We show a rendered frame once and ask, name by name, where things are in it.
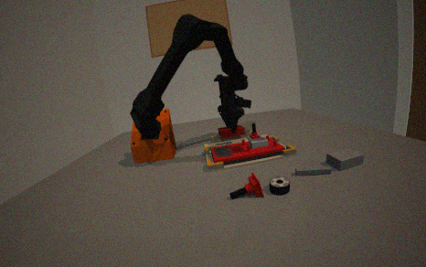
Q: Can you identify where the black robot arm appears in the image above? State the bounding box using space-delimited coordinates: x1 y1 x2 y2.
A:
130 14 248 140

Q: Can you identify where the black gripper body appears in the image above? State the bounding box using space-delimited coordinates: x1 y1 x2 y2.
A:
218 91 244 117

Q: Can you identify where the grey flat bar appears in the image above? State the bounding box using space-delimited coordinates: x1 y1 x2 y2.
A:
295 166 332 176

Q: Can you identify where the black toy car wheel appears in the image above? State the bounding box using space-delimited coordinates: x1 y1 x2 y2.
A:
270 176 290 196

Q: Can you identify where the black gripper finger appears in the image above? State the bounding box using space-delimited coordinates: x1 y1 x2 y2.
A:
225 115 242 134
220 113 229 127

